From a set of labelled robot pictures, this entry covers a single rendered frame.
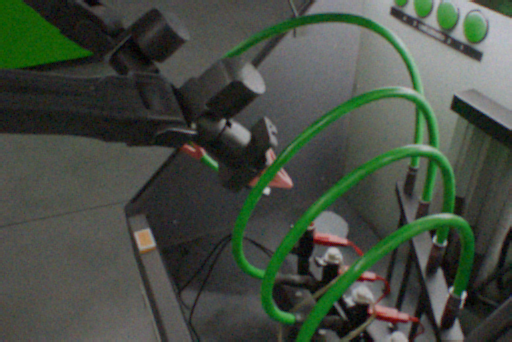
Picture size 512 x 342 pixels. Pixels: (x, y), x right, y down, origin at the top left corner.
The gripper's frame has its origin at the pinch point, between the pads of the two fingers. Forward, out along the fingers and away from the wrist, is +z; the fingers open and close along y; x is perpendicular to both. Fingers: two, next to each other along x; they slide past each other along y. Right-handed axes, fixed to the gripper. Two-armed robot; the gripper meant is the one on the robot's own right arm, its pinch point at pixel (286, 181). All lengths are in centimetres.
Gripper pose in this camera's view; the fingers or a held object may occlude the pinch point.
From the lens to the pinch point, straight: 73.9
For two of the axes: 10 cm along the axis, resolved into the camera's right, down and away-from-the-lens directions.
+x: -1.4, -6.0, 7.9
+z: 7.1, 4.9, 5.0
